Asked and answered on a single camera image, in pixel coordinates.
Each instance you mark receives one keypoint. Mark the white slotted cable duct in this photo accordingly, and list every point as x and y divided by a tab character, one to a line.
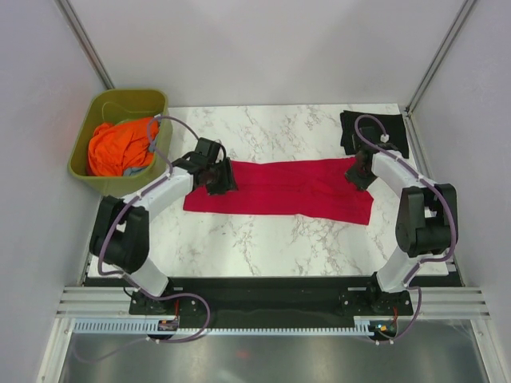
293	325

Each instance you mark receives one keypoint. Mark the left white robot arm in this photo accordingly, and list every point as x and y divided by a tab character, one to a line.
121	240

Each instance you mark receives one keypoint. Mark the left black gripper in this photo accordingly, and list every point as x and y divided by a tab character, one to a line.
227	183

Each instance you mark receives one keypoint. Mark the aluminium frame post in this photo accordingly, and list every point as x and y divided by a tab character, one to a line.
453	32
76	26

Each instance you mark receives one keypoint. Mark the orange t shirt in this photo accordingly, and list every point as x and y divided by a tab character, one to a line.
104	151

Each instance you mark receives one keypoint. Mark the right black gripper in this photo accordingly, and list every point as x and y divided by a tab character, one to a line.
358	183

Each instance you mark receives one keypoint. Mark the left aluminium frame post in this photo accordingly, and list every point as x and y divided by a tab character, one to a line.
76	26

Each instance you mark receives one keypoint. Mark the olive green plastic bin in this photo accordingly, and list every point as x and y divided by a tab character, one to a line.
117	106

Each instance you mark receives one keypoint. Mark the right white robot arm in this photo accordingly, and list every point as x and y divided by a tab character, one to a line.
426	228

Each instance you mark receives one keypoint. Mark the right aluminium frame post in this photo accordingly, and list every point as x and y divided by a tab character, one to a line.
453	32

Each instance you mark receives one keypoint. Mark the magenta red t shirt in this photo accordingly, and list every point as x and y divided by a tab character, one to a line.
313	188

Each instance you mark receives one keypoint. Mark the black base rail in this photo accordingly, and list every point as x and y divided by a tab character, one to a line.
202	299

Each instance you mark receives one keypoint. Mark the folded black t shirt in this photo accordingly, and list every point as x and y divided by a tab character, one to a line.
393	124

